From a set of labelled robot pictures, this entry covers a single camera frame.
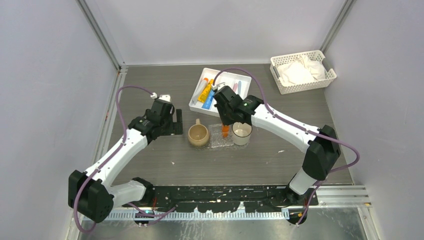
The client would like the white ribbed mug black rim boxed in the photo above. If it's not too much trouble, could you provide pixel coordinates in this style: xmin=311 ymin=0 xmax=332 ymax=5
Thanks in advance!
xmin=231 ymin=122 xmax=253 ymax=146

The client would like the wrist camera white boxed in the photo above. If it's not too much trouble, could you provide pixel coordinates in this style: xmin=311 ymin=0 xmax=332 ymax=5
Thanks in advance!
xmin=211 ymin=84 xmax=221 ymax=92
xmin=150 ymin=92 xmax=172 ymax=103

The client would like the aluminium frame rail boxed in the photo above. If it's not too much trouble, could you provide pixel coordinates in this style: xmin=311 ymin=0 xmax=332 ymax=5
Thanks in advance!
xmin=70 ymin=184 xmax=373 ymax=210

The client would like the tan ceramic mug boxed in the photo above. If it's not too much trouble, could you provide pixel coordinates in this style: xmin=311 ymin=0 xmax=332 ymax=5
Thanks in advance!
xmin=187 ymin=118 xmax=210 ymax=148

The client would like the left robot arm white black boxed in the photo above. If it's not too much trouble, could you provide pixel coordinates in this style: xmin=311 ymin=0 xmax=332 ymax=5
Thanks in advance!
xmin=68 ymin=94 xmax=183 ymax=224

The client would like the clear oval glass tray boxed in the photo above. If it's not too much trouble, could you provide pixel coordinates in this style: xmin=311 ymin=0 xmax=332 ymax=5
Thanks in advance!
xmin=190 ymin=124 xmax=250 ymax=151

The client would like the orange toothpaste tube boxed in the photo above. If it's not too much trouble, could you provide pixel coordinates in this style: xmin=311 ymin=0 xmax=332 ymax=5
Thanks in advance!
xmin=221 ymin=124 xmax=230 ymax=138

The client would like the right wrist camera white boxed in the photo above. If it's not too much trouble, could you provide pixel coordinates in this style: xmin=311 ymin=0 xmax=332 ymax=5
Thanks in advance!
xmin=211 ymin=84 xmax=221 ymax=92

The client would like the yellow toothpaste tube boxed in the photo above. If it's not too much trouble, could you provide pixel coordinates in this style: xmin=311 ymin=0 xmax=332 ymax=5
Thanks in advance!
xmin=197 ymin=78 xmax=215 ymax=103

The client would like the white plastic bin tray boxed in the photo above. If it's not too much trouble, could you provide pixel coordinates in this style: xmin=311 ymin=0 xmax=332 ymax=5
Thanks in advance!
xmin=188 ymin=67 xmax=252 ymax=117

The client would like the white cloth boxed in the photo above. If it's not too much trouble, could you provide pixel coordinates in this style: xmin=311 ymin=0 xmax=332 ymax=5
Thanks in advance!
xmin=277 ymin=56 xmax=326 ymax=86

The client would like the blue toothpaste tube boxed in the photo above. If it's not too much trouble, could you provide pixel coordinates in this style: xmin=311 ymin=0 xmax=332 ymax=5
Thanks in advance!
xmin=201 ymin=90 xmax=215 ymax=110

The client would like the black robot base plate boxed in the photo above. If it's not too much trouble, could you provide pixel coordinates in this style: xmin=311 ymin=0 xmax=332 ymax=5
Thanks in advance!
xmin=127 ymin=185 xmax=319 ymax=224

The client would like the pink toothbrush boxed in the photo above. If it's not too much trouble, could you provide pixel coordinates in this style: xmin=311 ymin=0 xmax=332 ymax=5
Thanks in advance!
xmin=232 ymin=82 xmax=238 ymax=92

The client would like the clear rectangular holder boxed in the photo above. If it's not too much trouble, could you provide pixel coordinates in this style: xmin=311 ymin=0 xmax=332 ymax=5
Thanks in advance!
xmin=208 ymin=124 xmax=234 ymax=149

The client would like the white toothpaste tube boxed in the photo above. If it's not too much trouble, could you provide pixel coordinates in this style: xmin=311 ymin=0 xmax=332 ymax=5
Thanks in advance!
xmin=191 ymin=77 xmax=209 ymax=104

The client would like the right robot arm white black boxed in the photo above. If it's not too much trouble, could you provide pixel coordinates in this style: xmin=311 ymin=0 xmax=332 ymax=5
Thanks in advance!
xmin=213 ymin=86 xmax=341 ymax=205

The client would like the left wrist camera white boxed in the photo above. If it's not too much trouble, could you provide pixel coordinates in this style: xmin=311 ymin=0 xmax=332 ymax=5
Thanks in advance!
xmin=150 ymin=92 xmax=172 ymax=103

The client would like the white perforated basket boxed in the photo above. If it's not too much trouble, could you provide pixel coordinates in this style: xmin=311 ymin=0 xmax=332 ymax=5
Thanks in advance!
xmin=270 ymin=50 xmax=337 ymax=95

